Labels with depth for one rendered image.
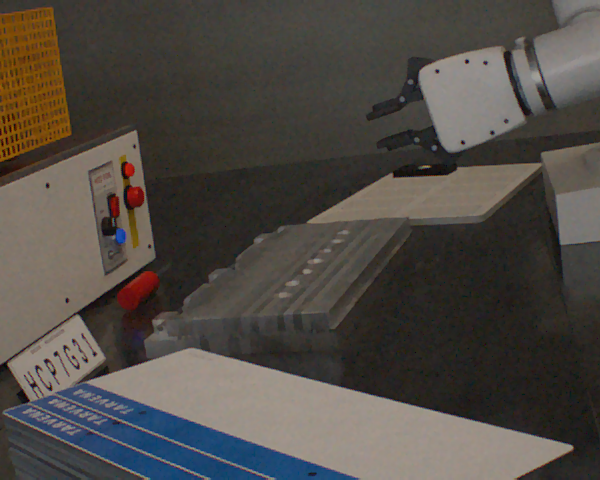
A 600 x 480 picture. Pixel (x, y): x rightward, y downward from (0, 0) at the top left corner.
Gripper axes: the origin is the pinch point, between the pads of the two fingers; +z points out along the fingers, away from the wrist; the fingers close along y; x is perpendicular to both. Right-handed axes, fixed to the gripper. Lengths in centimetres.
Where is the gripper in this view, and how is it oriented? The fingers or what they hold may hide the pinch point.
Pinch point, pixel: (390, 124)
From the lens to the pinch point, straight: 146.8
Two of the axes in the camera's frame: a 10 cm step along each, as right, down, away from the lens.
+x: 2.5, -2.3, 9.4
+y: 3.4, 9.3, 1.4
